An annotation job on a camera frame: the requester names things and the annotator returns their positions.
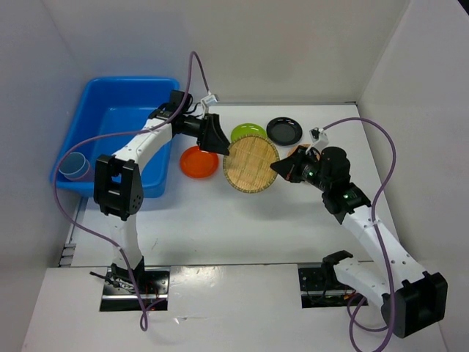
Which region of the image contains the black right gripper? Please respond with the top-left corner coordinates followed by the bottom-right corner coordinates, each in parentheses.
top-left (270, 144), bottom-right (330, 191)

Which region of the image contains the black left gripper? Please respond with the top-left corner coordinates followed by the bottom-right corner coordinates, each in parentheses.
top-left (181, 113), bottom-right (233, 156)

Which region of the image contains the green-rimmed bamboo tray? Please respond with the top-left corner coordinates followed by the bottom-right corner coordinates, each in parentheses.
top-left (223, 134), bottom-right (280, 194)

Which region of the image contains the pink plastic cup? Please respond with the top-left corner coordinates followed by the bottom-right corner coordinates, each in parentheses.
top-left (65, 158), bottom-right (95, 182)

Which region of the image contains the blue plastic cup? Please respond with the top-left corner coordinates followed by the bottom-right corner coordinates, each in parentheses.
top-left (59, 152), bottom-right (86, 177)

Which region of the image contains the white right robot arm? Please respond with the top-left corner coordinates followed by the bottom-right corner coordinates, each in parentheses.
top-left (270, 147), bottom-right (448, 338)

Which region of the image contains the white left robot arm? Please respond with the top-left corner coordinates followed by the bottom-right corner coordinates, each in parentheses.
top-left (94, 90), bottom-right (229, 293)

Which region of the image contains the blue plastic bin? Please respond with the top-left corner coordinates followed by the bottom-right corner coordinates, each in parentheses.
top-left (55, 76), bottom-right (180, 198)

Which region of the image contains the tan woven wicker tray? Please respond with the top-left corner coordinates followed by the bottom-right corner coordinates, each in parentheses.
top-left (287, 145), bottom-right (303, 157)

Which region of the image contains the orange plastic plate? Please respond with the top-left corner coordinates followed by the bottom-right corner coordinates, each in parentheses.
top-left (180, 146), bottom-right (219, 179)

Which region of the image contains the green plastic plate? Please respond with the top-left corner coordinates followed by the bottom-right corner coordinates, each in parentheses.
top-left (231, 122), bottom-right (267, 141)

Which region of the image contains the black plastic plate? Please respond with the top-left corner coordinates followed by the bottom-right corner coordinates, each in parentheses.
top-left (266, 117), bottom-right (303, 147)

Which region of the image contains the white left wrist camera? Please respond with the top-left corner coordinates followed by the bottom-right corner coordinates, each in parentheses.
top-left (200, 92), bottom-right (218, 116)

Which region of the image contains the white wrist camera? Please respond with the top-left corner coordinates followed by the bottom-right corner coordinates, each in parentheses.
top-left (306, 128), bottom-right (329, 156)
top-left (200, 92), bottom-right (218, 116)

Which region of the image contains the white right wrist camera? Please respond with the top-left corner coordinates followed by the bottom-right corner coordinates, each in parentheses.
top-left (306, 128), bottom-right (329, 156)

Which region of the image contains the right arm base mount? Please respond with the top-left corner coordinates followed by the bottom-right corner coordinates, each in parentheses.
top-left (298, 263), bottom-right (362, 309)

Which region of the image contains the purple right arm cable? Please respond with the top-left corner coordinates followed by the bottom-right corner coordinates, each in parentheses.
top-left (322, 117), bottom-right (399, 352)

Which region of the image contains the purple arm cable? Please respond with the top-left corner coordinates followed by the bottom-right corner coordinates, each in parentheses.
top-left (53, 51), bottom-right (221, 331)
top-left (322, 117), bottom-right (399, 352)

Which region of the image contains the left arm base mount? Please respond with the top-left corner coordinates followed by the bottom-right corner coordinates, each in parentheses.
top-left (97, 266), bottom-right (170, 312)

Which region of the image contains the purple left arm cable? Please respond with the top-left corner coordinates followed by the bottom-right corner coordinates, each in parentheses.
top-left (53, 51), bottom-right (221, 331)

